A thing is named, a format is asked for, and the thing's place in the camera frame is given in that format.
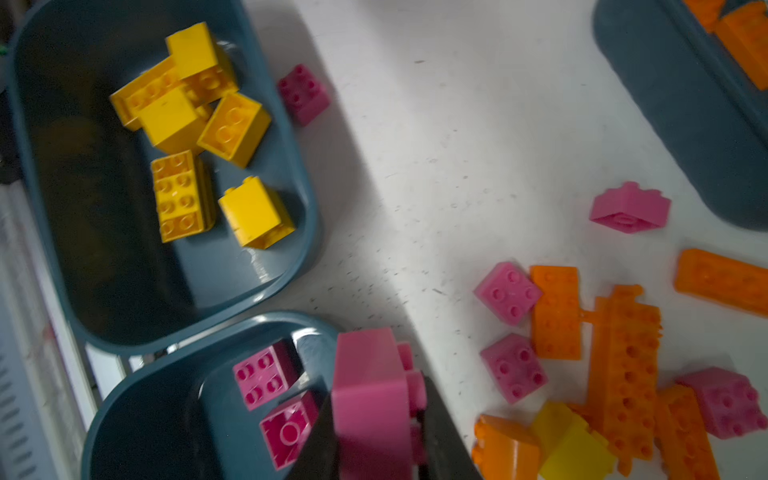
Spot near left teal bin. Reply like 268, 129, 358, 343
8, 1, 322, 355

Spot yellow tall lego brick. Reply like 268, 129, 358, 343
138, 86, 212, 155

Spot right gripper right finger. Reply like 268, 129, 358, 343
419, 376, 482, 480

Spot yellow small lego brick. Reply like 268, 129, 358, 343
530, 401, 617, 480

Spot pink lego brick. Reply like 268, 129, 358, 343
480, 334, 548, 405
232, 339, 303, 411
473, 262, 543, 327
277, 64, 331, 126
589, 182, 671, 234
331, 328, 427, 479
259, 391, 319, 470

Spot yellow long lego brick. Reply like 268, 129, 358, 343
110, 57, 181, 131
150, 150, 216, 243

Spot orange long lego brick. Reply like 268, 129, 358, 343
581, 285, 662, 477
715, 1, 767, 91

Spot teal bin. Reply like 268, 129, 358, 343
592, 0, 767, 231
8, 1, 322, 355
81, 311, 339, 479

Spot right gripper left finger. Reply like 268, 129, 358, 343
285, 397, 339, 480

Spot near right teal bin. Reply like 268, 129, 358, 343
81, 311, 339, 479

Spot far teal bin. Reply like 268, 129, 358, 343
592, 0, 767, 231

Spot yellow square lego brick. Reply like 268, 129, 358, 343
218, 176, 295, 250

